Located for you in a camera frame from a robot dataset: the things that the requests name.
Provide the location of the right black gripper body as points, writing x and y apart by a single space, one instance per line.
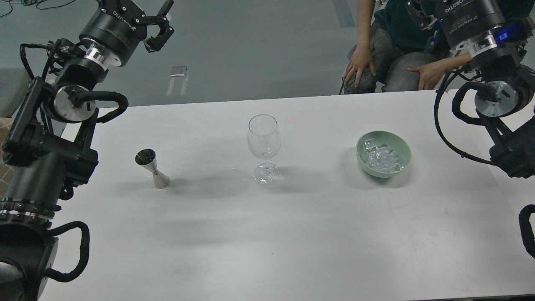
462 20

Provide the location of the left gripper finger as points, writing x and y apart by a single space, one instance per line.
166 7
155 43

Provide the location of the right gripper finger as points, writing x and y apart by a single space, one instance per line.
421 18

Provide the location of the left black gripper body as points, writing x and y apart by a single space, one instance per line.
113 27

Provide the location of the steel jigger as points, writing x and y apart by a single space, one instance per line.
146 158

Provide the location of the ice cubes pile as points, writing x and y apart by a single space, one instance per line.
381 158

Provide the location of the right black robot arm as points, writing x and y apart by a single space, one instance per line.
506 86

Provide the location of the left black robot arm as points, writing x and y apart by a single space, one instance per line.
49 144

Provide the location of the clear wine glass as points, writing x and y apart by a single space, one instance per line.
264 142

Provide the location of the person left hand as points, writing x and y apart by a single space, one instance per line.
431 73

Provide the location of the person right hand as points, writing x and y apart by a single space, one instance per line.
360 61

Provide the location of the floor metal plate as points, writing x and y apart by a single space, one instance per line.
178 71

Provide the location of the seated person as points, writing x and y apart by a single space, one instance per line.
396 44

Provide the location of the grey chair left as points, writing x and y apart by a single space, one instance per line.
14 83

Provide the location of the green bowl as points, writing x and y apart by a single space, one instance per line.
393 141

